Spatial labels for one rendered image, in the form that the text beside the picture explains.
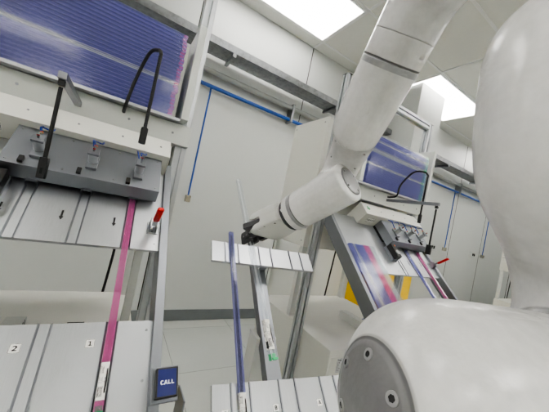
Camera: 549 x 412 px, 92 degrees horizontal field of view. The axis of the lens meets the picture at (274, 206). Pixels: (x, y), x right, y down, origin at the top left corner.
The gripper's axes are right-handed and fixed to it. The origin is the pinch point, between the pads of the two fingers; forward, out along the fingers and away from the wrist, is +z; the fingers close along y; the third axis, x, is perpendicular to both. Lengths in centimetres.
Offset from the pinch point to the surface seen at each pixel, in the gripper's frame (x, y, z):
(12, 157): -17, 51, 22
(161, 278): 8.5, 16.4, 15.4
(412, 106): -214, -246, -22
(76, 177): -15.7, 38.3, 20.0
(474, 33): -195, -187, -93
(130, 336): 21.3, 21.6, 15.3
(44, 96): -40, 50, 23
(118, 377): 28.4, 23.1, 14.3
